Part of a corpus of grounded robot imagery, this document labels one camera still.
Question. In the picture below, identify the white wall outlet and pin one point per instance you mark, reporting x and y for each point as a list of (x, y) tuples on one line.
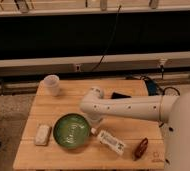
[(78, 68)]

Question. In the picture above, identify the white sponge block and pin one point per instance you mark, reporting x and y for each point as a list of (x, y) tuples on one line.
[(42, 135)]

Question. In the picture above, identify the black rectangular phone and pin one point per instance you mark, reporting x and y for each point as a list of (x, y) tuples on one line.
[(119, 96)]

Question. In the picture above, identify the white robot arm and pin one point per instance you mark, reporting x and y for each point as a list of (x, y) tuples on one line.
[(173, 110)]

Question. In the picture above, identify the clear plastic cup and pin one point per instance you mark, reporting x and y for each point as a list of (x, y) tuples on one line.
[(51, 83)]

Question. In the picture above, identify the white plastic bottle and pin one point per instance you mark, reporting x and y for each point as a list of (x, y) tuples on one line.
[(111, 141)]

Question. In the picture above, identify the blue black device on floor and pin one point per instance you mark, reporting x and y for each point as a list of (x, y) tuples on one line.
[(152, 87)]

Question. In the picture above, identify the green ceramic bowl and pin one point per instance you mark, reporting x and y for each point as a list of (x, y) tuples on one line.
[(71, 131)]

